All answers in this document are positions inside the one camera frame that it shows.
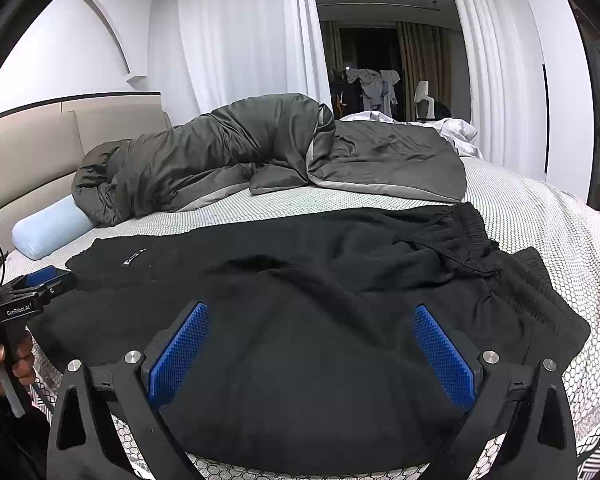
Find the light blue bolster pillow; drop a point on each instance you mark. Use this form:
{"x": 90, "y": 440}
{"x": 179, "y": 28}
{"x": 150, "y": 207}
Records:
{"x": 51, "y": 228}

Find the white chair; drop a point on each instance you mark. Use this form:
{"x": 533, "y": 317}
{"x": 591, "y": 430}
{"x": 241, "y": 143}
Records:
{"x": 424, "y": 103}

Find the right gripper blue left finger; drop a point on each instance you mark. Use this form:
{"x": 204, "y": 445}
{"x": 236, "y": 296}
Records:
{"x": 84, "y": 443}

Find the black pants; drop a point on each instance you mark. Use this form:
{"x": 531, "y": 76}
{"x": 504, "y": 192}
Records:
{"x": 311, "y": 365}

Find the dark grey duvet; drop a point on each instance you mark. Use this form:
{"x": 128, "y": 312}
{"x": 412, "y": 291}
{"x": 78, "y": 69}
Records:
{"x": 264, "y": 144}

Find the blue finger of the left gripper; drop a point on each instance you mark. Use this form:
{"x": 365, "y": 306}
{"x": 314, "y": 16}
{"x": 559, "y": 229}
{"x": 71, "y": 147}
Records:
{"x": 41, "y": 276}

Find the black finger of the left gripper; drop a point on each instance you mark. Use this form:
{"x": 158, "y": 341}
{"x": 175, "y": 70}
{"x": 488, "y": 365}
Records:
{"x": 59, "y": 284}

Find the white sheer curtain right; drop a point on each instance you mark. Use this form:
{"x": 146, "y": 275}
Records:
{"x": 507, "y": 86}

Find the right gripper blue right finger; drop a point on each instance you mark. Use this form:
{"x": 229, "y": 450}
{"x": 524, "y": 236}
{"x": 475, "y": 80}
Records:
{"x": 528, "y": 404}

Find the beige padded headboard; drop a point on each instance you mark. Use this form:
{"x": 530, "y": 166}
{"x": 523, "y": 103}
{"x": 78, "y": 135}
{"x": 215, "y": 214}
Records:
{"x": 42, "y": 144}

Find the clothes pile on rack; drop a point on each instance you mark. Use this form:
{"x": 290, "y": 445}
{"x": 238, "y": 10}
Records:
{"x": 377, "y": 88}

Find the white crumpled sheet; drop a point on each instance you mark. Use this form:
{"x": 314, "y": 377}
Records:
{"x": 460, "y": 134}

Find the brown curtain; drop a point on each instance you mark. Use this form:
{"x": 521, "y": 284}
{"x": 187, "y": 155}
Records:
{"x": 425, "y": 55}

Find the white honeycomb mattress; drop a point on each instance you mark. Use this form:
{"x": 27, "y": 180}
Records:
{"x": 518, "y": 212}

